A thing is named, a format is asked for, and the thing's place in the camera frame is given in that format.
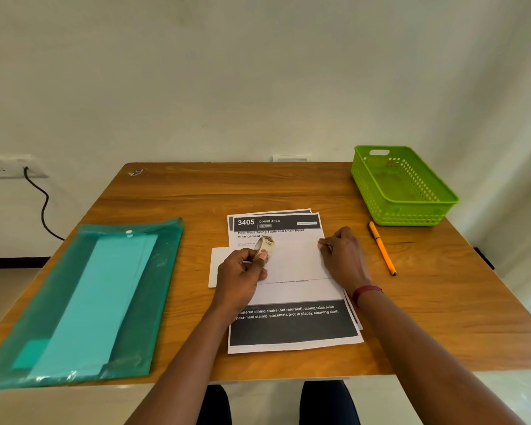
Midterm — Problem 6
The white wall socket panel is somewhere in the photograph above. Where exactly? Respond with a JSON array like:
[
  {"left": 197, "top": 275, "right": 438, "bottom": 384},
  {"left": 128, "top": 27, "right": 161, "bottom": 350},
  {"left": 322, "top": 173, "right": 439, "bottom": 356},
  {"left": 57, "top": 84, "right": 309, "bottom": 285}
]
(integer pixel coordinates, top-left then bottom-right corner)
[{"left": 0, "top": 155, "right": 50, "bottom": 179}]

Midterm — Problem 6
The green plastic basket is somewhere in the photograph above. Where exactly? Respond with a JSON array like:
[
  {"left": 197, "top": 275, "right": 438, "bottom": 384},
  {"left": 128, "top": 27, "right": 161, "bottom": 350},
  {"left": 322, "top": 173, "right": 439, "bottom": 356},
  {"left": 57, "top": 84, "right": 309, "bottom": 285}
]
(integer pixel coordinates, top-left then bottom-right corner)
[{"left": 350, "top": 145, "right": 460, "bottom": 227}]

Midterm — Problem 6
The person's left leg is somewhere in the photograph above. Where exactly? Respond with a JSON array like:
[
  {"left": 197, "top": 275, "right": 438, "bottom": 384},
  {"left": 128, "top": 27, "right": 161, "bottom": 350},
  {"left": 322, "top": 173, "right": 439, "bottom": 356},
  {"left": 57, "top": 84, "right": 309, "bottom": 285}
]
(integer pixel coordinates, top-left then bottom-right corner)
[{"left": 196, "top": 384, "right": 233, "bottom": 425}]

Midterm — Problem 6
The white envelope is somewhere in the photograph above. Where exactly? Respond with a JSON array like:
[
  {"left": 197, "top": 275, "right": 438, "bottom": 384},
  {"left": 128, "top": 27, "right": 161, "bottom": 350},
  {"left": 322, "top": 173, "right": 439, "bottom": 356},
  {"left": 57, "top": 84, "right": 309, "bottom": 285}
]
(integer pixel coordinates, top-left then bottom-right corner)
[{"left": 208, "top": 237, "right": 333, "bottom": 289}]

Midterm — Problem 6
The small clear tape roll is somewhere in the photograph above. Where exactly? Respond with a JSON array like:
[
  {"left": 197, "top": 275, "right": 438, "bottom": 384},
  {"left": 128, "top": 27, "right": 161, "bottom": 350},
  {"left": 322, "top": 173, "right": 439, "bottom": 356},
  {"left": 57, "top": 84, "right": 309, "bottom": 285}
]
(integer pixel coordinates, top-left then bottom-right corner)
[{"left": 253, "top": 236, "right": 276, "bottom": 263}]

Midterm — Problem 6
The person's left hand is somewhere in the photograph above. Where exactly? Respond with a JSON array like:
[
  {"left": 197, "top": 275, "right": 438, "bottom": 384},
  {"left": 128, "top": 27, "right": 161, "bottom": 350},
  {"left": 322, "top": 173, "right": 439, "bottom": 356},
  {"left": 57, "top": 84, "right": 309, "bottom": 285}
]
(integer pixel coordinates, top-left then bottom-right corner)
[{"left": 209, "top": 247, "right": 270, "bottom": 316}]

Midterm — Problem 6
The person's right hand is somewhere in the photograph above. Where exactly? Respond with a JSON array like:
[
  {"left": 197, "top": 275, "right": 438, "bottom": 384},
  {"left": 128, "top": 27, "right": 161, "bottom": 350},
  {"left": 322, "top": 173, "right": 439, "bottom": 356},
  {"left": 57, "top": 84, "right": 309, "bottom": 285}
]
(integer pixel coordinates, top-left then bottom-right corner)
[{"left": 317, "top": 226, "right": 373, "bottom": 297}]

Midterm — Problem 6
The orange pen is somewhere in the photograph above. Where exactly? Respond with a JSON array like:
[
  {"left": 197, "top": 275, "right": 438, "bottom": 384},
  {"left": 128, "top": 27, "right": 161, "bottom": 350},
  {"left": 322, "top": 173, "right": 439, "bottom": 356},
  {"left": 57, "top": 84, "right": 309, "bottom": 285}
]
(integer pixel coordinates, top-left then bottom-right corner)
[{"left": 368, "top": 221, "right": 398, "bottom": 277}]

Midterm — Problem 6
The person's leg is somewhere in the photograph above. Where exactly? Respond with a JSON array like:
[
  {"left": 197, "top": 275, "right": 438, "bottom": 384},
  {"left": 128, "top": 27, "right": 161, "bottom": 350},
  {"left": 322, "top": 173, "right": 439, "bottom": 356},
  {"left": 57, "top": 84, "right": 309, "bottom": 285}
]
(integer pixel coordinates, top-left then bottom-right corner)
[
  {"left": 299, "top": 380, "right": 362, "bottom": 425},
  {"left": 196, "top": 384, "right": 233, "bottom": 425}
]

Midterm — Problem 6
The dark red wrist band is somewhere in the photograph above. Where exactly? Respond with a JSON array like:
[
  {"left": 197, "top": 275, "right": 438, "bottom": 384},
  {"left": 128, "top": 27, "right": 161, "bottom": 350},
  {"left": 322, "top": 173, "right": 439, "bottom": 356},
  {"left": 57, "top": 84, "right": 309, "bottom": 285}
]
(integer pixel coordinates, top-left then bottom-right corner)
[{"left": 352, "top": 285, "right": 384, "bottom": 308}]

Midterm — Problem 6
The person's right leg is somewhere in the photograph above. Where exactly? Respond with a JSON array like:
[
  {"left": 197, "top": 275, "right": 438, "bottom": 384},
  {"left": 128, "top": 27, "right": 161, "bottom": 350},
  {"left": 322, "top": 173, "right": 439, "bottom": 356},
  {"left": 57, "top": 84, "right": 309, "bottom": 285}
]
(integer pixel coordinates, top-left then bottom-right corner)
[{"left": 299, "top": 380, "right": 362, "bottom": 425}]

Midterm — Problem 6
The green translucent plastic folder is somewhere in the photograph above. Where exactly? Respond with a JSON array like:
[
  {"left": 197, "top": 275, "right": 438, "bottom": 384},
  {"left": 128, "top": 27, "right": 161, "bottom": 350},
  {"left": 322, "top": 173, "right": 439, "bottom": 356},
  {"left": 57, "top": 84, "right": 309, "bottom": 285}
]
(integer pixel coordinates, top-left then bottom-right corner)
[{"left": 0, "top": 218, "right": 185, "bottom": 393}]

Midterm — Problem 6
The black power cable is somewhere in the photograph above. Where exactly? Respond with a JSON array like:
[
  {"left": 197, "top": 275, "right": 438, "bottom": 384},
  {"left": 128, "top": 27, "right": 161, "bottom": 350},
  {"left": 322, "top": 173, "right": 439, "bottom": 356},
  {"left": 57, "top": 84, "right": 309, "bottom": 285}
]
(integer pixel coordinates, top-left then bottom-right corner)
[{"left": 23, "top": 166, "right": 66, "bottom": 242}]

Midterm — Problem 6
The person's left forearm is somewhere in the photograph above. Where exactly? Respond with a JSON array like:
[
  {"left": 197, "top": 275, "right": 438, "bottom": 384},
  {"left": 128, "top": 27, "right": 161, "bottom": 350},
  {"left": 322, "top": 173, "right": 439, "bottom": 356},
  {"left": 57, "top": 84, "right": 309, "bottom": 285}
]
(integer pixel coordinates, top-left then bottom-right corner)
[{"left": 124, "top": 303, "right": 248, "bottom": 425}]

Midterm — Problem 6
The person's right forearm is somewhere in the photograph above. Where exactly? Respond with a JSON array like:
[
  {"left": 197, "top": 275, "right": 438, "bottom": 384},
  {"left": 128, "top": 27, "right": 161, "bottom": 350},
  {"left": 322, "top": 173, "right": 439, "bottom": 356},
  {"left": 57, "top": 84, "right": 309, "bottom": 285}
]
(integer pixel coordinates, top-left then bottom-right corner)
[{"left": 357, "top": 290, "right": 528, "bottom": 425}]

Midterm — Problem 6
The black skirting board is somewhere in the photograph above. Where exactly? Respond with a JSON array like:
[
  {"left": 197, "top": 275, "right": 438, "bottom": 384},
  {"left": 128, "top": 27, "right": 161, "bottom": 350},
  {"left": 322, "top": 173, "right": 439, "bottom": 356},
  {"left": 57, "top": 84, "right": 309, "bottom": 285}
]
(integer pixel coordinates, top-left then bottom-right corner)
[{"left": 0, "top": 247, "right": 496, "bottom": 270}]

